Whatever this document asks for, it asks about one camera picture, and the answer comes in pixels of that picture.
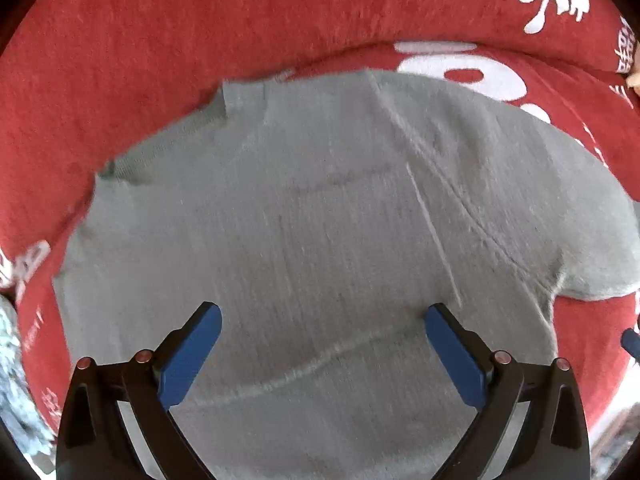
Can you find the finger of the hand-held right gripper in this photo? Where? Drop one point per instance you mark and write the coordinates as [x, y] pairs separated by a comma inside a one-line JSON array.
[[632, 344]]

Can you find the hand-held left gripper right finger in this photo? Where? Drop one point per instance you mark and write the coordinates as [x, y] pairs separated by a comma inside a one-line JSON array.
[[457, 355]]

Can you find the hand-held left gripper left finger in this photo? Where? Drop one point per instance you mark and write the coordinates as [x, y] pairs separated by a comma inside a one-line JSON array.
[[190, 355]]

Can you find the grey knitted sweater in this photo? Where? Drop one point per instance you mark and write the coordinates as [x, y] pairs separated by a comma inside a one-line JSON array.
[[320, 220]]

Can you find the grey fluffy cloth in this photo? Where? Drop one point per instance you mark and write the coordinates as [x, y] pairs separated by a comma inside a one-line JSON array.
[[12, 375]]

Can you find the red printed blanket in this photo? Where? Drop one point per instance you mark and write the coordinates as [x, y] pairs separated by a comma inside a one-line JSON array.
[[150, 50]]

